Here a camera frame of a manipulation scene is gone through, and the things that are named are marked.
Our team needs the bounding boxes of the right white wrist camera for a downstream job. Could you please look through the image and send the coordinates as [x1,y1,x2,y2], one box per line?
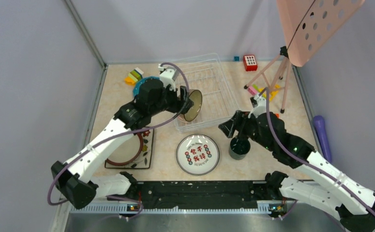
[250,94,267,118]

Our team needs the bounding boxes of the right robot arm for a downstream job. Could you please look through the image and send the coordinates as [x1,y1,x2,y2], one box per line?
[219,110,375,232]

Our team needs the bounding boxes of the purple handle tool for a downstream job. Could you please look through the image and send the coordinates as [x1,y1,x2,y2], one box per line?
[313,115,332,163]

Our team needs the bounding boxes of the pink perforated music stand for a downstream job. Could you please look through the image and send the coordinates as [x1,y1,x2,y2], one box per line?
[244,0,365,113]

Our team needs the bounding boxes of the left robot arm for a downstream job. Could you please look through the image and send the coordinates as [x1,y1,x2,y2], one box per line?
[51,78,193,209]

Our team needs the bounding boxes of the brown flower glazed bowl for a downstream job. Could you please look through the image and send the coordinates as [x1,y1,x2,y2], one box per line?
[182,89,203,122]

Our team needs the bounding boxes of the colourful block stack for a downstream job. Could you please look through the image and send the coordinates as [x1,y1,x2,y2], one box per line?
[124,67,144,86]

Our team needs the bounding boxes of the yellow toy frame block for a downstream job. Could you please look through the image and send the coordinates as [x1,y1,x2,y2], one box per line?
[262,85,281,101]

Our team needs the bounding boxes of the square leaf patterned plate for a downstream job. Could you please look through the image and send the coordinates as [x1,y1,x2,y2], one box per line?
[104,130,155,169]

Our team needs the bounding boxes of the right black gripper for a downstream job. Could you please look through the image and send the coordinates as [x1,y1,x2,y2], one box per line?
[219,110,275,151]

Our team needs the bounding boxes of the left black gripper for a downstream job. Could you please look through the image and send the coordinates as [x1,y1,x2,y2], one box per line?
[150,82,194,116]

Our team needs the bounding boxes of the white wire dish rack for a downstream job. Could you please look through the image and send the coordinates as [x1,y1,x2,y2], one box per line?
[172,53,240,132]

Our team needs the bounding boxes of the teal polka dot plate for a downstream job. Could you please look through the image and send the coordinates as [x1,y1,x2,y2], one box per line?
[133,76,163,102]

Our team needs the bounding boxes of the red white toy block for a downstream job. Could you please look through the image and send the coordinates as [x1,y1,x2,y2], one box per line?
[242,55,258,72]

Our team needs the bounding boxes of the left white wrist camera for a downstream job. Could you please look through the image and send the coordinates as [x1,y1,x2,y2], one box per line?
[158,65,180,92]

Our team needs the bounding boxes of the dark green mug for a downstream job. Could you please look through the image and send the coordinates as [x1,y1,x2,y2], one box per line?
[228,137,251,160]

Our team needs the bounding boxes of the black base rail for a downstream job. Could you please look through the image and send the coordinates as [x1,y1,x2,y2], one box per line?
[123,180,300,212]

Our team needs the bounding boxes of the white plate with characters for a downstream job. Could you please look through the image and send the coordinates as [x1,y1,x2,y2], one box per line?
[176,134,221,176]

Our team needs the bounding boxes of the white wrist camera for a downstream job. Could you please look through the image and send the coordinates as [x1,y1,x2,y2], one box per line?
[250,94,267,118]
[158,65,180,92]

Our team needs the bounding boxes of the red rimmed round plate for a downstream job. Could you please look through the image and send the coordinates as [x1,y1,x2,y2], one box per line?
[106,133,143,166]

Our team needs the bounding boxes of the pink toy block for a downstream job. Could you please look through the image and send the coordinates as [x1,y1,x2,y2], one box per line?
[247,86,259,96]

